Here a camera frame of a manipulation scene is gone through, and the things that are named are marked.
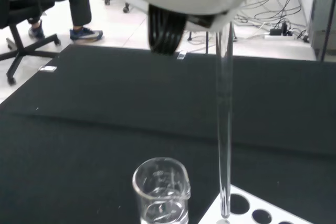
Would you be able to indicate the clear cloth clip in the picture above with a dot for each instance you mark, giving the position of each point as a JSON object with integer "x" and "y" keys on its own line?
{"x": 181, "y": 55}
{"x": 47, "y": 68}

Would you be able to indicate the black bench cloth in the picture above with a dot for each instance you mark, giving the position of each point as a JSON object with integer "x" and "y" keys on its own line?
{"x": 105, "y": 119}

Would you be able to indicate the black office chair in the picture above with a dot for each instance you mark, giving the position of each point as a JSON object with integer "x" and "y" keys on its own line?
{"x": 18, "y": 45}

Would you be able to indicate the white test tube rack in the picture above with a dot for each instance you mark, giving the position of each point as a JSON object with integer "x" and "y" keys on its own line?
{"x": 252, "y": 203}

